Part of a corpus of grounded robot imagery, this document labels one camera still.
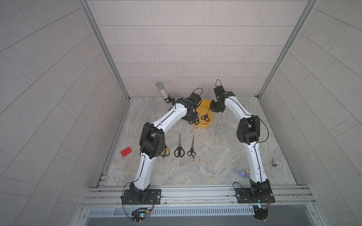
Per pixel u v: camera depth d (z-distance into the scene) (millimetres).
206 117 1047
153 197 709
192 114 773
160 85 846
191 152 868
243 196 710
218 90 850
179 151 870
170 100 950
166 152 863
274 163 811
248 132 630
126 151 849
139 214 654
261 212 672
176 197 723
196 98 724
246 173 771
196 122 1015
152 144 524
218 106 878
